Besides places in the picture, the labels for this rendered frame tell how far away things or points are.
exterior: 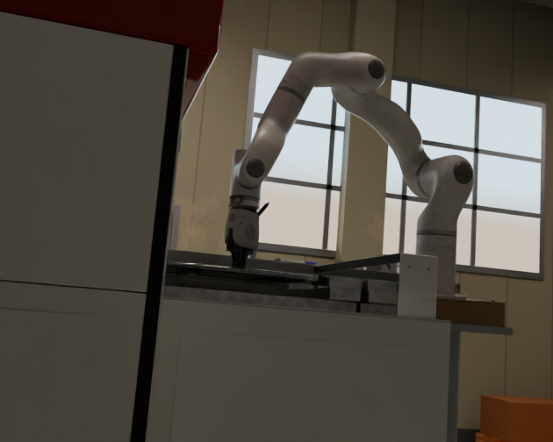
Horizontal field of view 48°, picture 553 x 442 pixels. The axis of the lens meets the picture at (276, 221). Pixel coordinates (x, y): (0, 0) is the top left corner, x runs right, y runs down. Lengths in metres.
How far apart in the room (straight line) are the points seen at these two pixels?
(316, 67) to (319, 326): 0.81
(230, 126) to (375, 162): 1.04
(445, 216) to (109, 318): 1.18
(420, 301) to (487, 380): 3.53
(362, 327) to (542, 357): 3.96
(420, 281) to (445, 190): 0.51
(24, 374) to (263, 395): 0.46
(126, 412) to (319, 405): 0.42
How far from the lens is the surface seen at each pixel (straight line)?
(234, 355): 1.20
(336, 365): 1.26
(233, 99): 4.38
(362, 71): 1.77
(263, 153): 1.59
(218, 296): 1.47
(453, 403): 1.90
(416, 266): 1.41
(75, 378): 0.97
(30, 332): 0.97
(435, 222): 1.89
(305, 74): 1.76
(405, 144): 1.88
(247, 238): 1.63
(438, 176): 1.86
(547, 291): 5.22
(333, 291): 1.51
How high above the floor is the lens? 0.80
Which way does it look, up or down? 9 degrees up
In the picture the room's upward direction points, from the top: 5 degrees clockwise
